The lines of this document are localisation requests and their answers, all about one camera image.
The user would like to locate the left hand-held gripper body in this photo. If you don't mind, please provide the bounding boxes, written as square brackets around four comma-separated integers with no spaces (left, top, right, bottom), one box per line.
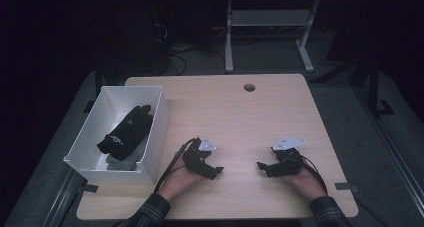
[182,134,217,181]

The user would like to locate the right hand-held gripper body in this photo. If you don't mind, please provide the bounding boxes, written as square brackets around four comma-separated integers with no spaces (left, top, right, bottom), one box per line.
[266,136,308,179]

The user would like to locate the white box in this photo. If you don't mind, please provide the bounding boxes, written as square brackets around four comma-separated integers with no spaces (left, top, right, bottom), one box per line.
[63,85,170,185]

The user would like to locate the grey mitten with label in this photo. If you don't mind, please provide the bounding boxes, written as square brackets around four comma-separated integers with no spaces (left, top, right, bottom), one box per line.
[106,143,148,172]

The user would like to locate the black glove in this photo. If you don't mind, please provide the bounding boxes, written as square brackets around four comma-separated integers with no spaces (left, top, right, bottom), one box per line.
[96,104,155,162]

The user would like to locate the person's right hand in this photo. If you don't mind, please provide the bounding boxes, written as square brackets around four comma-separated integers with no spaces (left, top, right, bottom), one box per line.
[281,166,328,202]

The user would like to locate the person's left hand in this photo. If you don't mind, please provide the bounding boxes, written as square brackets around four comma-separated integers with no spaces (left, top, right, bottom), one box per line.
[156,159,203,203]

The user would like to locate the right hand-held gripper cable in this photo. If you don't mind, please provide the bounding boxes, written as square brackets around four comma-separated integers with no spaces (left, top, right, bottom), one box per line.
[299,155,329,195]

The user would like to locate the thin black floor cable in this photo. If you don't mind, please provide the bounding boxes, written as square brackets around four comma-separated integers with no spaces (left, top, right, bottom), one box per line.
[353,196,389,227]

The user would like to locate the black floor cables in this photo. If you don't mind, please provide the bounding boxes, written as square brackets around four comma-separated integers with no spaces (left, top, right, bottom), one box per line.
[164,44,198,77]

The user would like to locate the aluminium rail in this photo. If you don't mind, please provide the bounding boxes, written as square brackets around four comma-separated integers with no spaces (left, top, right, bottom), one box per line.
[41,168,88,227]
[353,86,424,218]

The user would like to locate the grey metal table frame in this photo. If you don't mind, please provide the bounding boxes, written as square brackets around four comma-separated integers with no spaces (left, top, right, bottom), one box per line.
[223,0,321,75]

